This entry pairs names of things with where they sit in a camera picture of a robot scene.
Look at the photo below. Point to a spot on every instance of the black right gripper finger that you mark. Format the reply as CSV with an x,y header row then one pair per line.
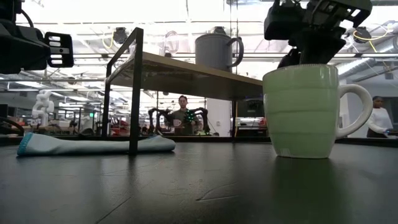
x,y
317,49
290,59

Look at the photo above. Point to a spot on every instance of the grey ceramic mug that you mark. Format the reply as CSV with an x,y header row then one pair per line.
x,y
214,51

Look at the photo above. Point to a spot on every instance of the clear glass mug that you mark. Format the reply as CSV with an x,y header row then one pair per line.
x,y
166,46

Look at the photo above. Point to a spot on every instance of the black background robot arm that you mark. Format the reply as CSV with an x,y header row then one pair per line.
x,y
203,116
155,116

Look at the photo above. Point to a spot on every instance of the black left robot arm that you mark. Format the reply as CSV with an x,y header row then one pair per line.
x,y
9,9

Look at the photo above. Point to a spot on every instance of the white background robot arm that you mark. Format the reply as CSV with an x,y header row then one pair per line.
x,y
43,105

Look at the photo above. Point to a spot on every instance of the black ceiling dome fixture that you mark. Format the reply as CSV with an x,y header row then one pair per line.
x,y
219,30
362,34
120,35

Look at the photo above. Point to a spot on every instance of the person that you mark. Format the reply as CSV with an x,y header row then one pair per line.
x,y
183,116
379,121

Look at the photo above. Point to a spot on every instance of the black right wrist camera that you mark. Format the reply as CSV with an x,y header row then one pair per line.
x,y
339,12

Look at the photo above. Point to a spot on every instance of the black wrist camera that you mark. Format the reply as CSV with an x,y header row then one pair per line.
x,y
339,12
66,49

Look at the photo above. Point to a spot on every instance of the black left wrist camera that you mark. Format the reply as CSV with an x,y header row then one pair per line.
x,y
66,49

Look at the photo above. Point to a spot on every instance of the wooden shelf with black frame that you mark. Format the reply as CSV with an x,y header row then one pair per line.
x,y
186,81

